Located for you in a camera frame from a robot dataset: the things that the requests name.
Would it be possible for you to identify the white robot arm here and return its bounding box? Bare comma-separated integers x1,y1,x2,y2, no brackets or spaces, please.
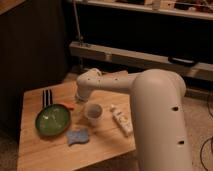
76,68,193,171

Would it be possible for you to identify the green ceramic bowl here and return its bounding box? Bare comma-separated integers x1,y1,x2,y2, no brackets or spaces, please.
35,104,71,137

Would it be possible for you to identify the white paper cup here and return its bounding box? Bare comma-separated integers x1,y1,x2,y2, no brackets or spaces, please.
84,103,103,126

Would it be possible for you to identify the black striped object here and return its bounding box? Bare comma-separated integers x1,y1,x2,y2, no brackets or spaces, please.
42,89,53,108

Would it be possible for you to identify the blue sponge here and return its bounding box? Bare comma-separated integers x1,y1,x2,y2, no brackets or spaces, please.
67,129,89,146

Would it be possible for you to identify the wooden table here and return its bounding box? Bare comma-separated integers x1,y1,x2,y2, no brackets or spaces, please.
17,81,135,171

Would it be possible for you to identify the white tube with label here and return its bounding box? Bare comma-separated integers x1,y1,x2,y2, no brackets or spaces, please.
110,105,133,137

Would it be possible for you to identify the metal stand pole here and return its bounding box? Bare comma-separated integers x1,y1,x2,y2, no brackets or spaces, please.
72,0,83,46

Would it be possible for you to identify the long grey case with handle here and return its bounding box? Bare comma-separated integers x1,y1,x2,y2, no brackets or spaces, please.
69,41,213,81

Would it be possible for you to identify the black cable on floor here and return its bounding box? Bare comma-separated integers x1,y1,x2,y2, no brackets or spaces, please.
199,94,213,171

